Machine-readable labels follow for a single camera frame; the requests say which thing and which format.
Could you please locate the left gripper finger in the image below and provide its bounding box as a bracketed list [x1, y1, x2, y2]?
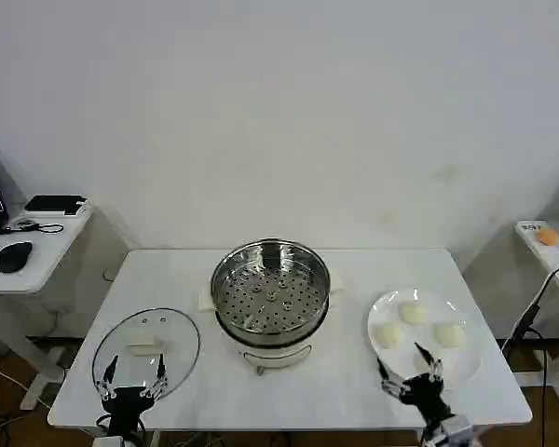
[95, 355, 120, 401]
[141, 353, 170, 400]

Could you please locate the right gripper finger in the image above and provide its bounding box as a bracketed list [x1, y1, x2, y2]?
[375, 357, 404, 398]
[413, 342, 445, 385]

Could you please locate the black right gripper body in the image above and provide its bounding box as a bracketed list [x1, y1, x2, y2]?
[400, 372, 454, 427]

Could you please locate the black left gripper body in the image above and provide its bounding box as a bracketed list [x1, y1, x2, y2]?
[102, 385, 156, 437]

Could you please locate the white round plate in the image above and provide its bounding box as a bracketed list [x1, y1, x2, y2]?
[366, 288, 485, 391]

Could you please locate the round glass lid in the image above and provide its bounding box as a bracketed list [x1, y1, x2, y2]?
[91, 306, 201, 405]

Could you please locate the white electric cooker base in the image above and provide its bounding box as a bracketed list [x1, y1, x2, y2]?
[213, 306, 330, 377]

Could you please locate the perforated steel steamer basket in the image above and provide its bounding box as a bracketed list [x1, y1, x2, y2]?
[210, 237, 332, 338]

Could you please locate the black computer mouse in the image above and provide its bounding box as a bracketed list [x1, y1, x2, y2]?
[0, 240, 34, 275]

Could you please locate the black pad on white box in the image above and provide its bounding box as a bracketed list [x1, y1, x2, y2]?
[23, 194, 89, 217]

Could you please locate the black cable by desk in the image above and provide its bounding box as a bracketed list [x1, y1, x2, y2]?
[499, 261, 559, 358]

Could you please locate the small black gadget with cord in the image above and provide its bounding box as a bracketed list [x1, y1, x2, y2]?
[1, 217, 64, 235]

